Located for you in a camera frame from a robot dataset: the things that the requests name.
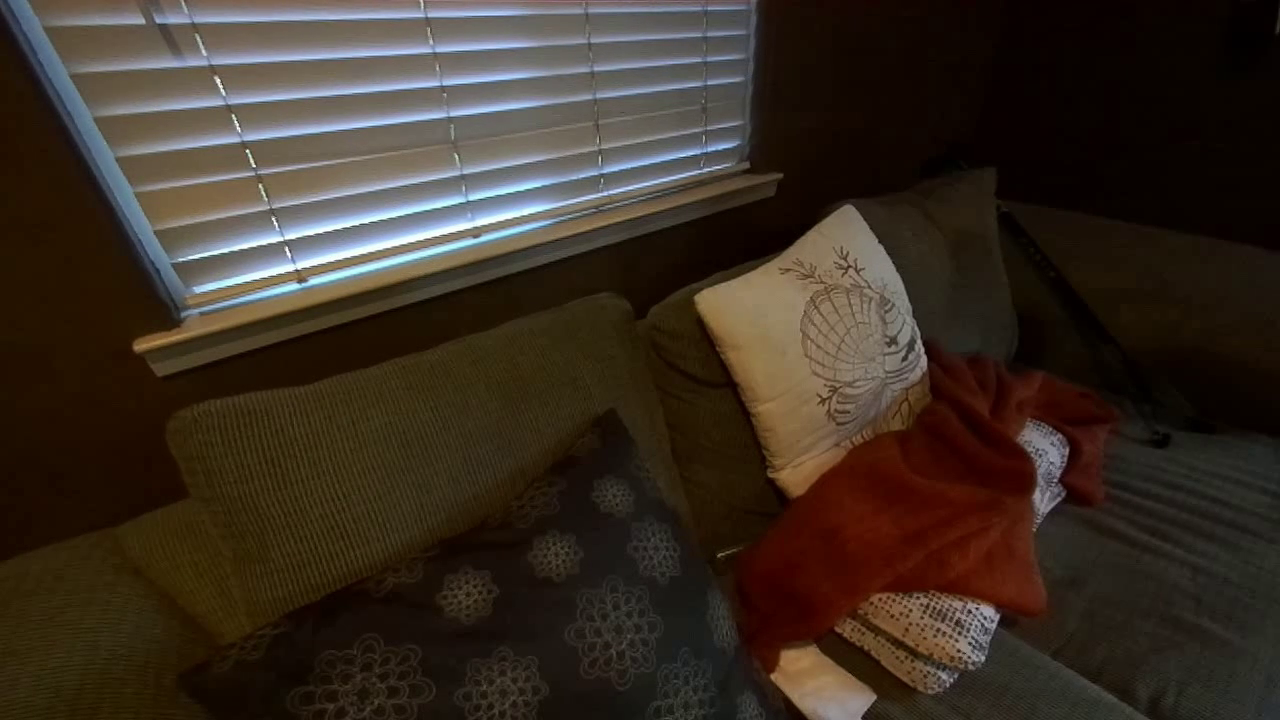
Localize rust red blanket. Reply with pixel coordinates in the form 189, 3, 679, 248
729, 348, 1124, 672

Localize white pillow with printed motif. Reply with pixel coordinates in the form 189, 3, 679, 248
691, 199, 936, 504

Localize wooden window sill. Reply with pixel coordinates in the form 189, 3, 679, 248
128, 170, 786, 382

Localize plain green sofa back cushion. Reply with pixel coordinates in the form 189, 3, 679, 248
165, 291, 691, 633

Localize dark floral patterned pillow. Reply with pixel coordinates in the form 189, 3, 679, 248
177, 410, 791, 720

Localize grey sofa back cushion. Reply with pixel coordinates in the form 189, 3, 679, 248
636, 163, 1025, 558

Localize white window blinds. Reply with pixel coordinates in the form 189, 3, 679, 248
0, 0, 762, 323

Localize white patterned cloth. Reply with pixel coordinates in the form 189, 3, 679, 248
762, 640, 878, 720

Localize white black-dotted pillow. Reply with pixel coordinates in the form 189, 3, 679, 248
830, 417, 1077, 702

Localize black tripod stand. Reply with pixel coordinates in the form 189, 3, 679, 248
994, 205, 1217, 452

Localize grey-green fabric sofa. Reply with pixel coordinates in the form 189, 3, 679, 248
0, 163, 1280, 720

